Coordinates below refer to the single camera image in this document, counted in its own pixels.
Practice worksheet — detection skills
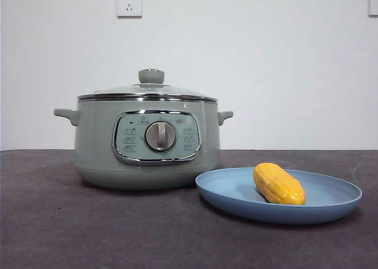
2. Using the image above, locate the blue round plate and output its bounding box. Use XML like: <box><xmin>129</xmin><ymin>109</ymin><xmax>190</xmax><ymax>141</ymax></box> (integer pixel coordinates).
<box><xmin>194</xmin><ymin>168</ymin><xmax>363</xmax><ymax>225</ymax></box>

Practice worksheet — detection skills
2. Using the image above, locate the yellow corn cob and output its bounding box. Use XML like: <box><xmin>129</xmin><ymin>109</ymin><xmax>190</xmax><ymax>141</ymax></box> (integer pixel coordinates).
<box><xmin>252</xmin><ymin>162</ymin><xmax>307</xmax><ymax>206</ymax></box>

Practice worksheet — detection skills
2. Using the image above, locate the pale green electric steamer pot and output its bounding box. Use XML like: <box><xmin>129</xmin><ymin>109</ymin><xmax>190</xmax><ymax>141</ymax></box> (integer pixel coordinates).
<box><xmin>53</xmin><ymin>99</ymin><xmax>234</xmax><ymax>191</ymax></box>

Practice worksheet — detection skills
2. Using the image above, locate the glass lid with green knob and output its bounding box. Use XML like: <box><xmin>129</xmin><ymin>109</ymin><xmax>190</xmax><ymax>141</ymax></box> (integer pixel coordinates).
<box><xmin>77</xmin><ymin>69</ymin><xmax>219</xmax><ymax>102</ymax></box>

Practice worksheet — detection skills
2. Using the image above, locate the white wall socket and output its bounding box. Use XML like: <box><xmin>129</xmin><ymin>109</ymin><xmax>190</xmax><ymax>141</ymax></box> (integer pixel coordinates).
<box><xmin>116</xmin><ymin>0</ymin><xmax>143</xmax><ymax>18</ymax></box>

